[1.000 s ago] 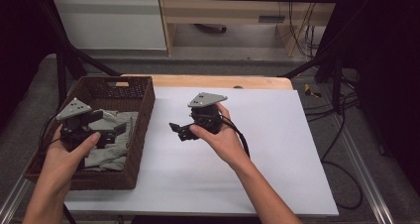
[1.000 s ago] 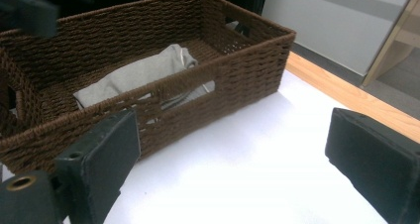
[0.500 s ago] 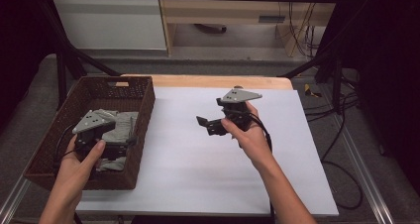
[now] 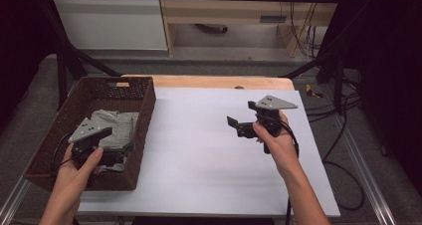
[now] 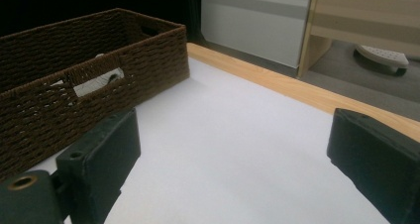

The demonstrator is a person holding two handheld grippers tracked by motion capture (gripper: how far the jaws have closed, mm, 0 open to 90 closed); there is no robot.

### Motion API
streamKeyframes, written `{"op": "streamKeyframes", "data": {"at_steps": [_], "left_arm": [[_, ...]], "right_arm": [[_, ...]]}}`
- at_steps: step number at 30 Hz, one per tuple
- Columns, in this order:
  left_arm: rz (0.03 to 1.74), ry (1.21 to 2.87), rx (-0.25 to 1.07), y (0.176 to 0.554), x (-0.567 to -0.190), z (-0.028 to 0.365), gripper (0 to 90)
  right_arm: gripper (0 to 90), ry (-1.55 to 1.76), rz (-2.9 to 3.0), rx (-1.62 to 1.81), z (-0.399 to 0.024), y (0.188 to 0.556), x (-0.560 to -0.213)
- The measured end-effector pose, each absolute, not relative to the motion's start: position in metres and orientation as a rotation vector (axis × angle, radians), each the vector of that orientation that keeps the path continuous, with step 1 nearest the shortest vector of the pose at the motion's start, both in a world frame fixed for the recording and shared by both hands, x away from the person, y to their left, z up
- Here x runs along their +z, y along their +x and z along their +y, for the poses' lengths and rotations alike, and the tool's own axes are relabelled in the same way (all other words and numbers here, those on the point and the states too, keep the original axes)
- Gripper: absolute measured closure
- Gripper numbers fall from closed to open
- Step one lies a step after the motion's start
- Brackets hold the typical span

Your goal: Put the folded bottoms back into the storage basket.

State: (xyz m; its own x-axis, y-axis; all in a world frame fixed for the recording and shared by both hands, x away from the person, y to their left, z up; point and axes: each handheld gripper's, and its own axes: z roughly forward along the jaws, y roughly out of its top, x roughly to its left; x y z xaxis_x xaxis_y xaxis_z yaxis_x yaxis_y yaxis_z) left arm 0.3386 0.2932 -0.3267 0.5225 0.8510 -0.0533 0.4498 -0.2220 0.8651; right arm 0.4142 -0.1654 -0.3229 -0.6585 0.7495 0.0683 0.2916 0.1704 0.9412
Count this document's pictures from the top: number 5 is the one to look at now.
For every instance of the white cabinet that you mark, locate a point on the white cabinet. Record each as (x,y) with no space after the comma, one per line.
(257,22)

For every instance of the wooden table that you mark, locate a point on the wooden table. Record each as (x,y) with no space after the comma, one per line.
(297,88)

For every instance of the light wooden desk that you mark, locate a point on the light wooden desk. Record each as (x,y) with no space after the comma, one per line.
(363,16)

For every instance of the grey garment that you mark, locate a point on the grey garment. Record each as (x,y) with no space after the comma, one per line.
(95,83)

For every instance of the brown woven basket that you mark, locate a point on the brown woven basket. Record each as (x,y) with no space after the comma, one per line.
(66,45)

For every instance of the white board sheet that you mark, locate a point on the white board sheet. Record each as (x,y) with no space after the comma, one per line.
(231,151)

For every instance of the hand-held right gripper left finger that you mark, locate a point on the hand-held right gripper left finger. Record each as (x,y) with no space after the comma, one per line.
(99,161)

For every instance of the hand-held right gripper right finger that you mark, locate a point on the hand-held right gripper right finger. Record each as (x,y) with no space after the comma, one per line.
(379,158)

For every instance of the white flat floor device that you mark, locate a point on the white flat floor device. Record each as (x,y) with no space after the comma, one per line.
(383,57)

